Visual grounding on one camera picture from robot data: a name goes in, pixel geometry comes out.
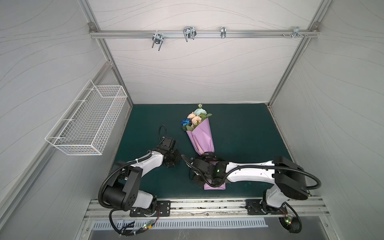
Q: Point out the metal U-bolt clamp left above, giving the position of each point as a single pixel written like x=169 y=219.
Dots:
x=157 y=39

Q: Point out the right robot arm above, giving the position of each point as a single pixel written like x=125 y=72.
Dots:
x=288 y=180

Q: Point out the metal U-bolt clamp middle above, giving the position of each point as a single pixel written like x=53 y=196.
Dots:
x=189 y=33

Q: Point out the pink purple wrapping paper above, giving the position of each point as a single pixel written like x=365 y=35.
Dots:
x=202 y=141

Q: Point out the aluminium crossbar rail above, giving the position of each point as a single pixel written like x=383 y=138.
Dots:
x=201 y=34

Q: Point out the white vent grille strip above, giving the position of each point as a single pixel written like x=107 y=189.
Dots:
x=173 y=224

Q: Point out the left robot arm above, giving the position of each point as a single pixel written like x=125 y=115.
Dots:
x=121 y=188

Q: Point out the metal bolt clamp right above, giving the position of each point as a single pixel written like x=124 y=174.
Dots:
x=295 y=34

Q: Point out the metal u-bolt clamp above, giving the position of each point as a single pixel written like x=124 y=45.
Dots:
x=157 y=39
x=189 y=33

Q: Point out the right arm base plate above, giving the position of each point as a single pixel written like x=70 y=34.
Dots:
x=260 y=207

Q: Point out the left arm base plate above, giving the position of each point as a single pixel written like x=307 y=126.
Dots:
x=156 y=208

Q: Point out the blue fake flower stem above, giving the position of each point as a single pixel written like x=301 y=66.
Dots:
x=186 y=122

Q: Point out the green table mat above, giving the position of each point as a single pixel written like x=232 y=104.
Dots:
x=241 y=133

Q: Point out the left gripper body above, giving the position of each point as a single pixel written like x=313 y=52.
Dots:
x=174 y=157

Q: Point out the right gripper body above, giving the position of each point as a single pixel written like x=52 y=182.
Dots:
x=207 y=155

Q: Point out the peach fake flower stem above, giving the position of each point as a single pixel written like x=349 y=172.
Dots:
x=195 y=120

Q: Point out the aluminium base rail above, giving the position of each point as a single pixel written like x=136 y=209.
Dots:
x=212 y=207

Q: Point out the metal bracket clamp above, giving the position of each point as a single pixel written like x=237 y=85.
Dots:
x=223 y=32

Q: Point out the white wire basket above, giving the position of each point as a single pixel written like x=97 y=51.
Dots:
x=85 y=127

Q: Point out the mint fake flower stem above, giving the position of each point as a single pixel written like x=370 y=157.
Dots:
x=202 y=113

